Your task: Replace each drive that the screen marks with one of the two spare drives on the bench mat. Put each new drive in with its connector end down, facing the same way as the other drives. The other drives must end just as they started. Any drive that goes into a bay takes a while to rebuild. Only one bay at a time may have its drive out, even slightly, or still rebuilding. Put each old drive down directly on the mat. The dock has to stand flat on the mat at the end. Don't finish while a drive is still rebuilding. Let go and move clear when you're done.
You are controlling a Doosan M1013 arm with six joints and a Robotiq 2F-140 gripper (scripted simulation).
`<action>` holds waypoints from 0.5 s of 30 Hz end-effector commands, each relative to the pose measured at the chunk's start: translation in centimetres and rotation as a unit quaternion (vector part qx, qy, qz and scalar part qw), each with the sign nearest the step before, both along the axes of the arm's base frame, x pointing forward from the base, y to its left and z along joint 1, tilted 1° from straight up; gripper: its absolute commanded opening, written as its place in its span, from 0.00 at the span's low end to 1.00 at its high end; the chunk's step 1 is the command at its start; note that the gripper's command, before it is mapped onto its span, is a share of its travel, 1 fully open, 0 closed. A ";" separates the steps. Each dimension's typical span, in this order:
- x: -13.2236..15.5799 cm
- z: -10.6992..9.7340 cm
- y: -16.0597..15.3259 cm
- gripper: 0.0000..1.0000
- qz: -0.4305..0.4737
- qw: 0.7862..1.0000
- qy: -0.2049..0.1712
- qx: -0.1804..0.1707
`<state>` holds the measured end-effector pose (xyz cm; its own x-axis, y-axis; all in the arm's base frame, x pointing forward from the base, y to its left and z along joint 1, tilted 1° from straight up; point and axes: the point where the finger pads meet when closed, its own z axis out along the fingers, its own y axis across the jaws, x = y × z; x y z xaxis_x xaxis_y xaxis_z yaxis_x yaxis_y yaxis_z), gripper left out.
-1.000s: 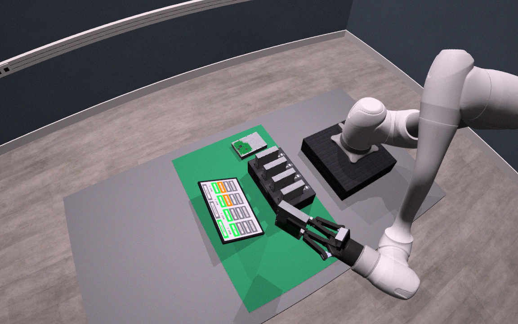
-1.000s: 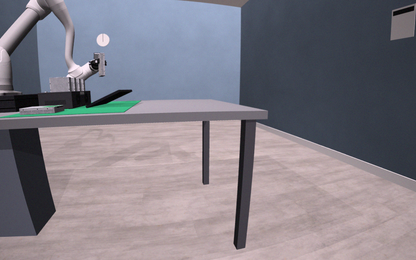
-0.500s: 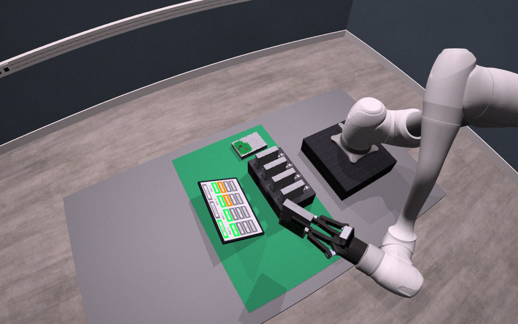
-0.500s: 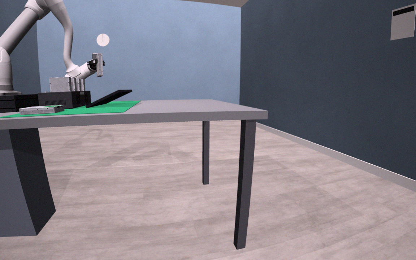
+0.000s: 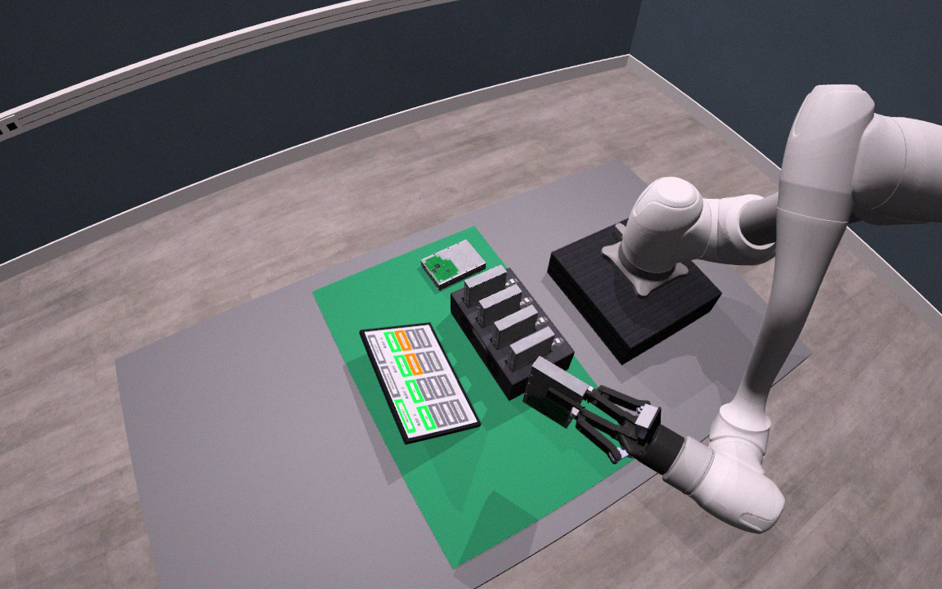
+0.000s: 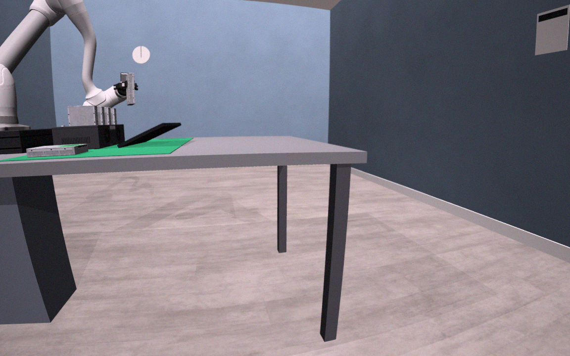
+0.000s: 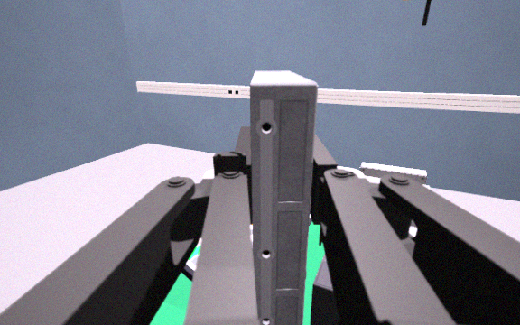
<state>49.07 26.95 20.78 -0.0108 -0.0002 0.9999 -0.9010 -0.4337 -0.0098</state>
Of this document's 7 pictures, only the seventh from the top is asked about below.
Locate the black-framed status screen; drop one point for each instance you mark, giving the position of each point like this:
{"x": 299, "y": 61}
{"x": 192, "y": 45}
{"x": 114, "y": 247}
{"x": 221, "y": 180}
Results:
{"x": 188, "y": 270}

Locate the green flat mat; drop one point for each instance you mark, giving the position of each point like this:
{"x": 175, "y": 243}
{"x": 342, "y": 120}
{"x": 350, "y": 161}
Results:
{"x": 174, "y": 307}

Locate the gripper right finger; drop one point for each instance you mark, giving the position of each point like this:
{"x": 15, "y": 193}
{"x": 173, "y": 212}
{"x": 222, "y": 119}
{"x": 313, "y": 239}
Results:
{"x": 471, "y": 268}

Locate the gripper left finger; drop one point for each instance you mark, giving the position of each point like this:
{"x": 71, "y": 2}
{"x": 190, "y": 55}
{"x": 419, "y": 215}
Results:
{"x": 124, "y": 273}

